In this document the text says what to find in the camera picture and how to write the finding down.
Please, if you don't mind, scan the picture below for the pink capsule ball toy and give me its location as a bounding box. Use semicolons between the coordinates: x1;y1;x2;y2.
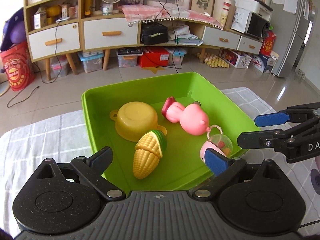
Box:
200;125;233;162

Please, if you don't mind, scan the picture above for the pink pig toy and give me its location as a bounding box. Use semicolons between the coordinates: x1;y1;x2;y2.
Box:
161;96;210;136

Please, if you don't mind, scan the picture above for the yellow toy corn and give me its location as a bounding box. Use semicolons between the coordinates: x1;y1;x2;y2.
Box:
132;130;167;179

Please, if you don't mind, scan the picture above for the yellow toy pot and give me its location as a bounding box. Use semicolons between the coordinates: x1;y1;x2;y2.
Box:
109;101;167;142

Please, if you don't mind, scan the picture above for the green plastic storage box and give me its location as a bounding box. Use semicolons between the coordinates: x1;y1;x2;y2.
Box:
82;72;258;193

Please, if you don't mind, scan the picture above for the egg carton stack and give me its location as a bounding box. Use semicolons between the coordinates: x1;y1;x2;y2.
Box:
203;53;230;68

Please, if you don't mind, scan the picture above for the black white microwave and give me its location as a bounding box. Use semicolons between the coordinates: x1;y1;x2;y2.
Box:
231;7;270;39

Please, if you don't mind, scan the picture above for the silver refrigerator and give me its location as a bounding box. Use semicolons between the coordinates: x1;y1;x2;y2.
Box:
270;0;313;78

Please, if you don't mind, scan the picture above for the clear bin blue lid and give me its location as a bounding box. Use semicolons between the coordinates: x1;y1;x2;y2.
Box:
77;51;104;73

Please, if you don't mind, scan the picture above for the white printer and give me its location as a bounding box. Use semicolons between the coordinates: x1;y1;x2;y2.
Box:
235;0;273;22

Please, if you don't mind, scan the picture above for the red cardboard box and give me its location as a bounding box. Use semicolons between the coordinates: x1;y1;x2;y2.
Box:
139;47;169;68

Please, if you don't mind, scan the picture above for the red cartoon bucket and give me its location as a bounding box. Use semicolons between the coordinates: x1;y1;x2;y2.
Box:
1;41;35;92

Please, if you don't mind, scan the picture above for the black bag on shelf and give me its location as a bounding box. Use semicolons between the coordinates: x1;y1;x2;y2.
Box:
140;22;169;46

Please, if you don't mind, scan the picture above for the wooden white sideboard cabinet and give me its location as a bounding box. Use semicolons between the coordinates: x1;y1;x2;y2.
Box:
23;0;262;79

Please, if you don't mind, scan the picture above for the purple plush toy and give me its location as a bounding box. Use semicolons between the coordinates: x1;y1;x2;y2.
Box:
1;7;27;51

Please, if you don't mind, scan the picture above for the pink checked cloth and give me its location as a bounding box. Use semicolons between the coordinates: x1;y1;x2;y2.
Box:
120;4;223;30

